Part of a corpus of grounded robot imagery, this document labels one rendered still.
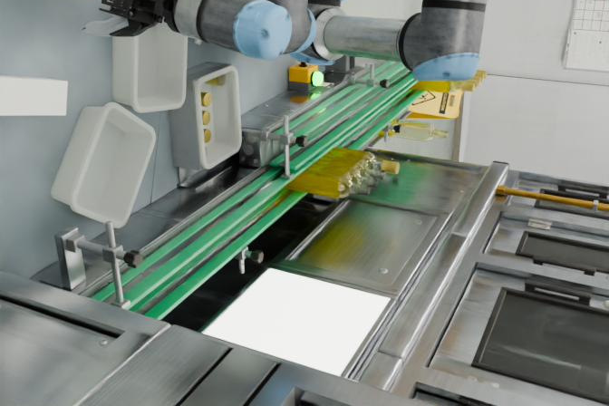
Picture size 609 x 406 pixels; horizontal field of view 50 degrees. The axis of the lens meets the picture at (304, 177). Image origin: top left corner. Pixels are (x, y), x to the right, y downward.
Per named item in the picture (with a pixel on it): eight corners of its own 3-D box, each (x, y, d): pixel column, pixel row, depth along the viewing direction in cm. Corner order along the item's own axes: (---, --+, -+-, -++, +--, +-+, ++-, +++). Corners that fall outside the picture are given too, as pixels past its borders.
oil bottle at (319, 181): (275, 187, 181) (347, 200, 173) (275, 169, 179) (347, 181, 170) (285, 179, 186) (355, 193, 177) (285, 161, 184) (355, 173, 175)
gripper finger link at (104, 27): (61, 24, 99) (104, -1, 95) (89, 30, 105) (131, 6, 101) (65, 43, 99) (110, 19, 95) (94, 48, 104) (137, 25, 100)
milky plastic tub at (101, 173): (33, 200, 123) (68, 208, 119) (75, 92, 128) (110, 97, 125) (92, 223, 138) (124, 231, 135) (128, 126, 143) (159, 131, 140)
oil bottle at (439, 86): (403, 89, 272) (471, 96, 261) (404, 75, 270) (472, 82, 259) (408, 85, 277) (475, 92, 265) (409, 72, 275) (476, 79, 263)
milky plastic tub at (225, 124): (174, 167, 158) (204, 172, 155) (165, 76, 150) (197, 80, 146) (214, 144, 173) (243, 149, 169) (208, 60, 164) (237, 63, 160)
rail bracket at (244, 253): (209, 269, 157) (257, 282, 152) (207, 244, 155) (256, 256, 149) (218, 261, 161) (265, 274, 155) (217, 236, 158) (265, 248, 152)
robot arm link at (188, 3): (233, -6, 94) (219, 50, 96) (207, -13, 96) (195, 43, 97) (203, -17, 87) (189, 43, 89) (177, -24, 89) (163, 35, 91)
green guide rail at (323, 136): (269, 165, 174) (295, 170, 171) (269, 162, 174) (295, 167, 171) (444, 42, 318) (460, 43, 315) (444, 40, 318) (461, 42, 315)
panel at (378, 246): (160, 378, 128) (318, 435, 114) (159, 366, 126) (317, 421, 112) (343, 200, 202) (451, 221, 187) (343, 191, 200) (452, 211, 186)
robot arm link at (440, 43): (321, 1, 162) (501, 6, 120) (315, 62, 165) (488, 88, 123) (281, -5, 155) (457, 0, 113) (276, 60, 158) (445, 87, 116)
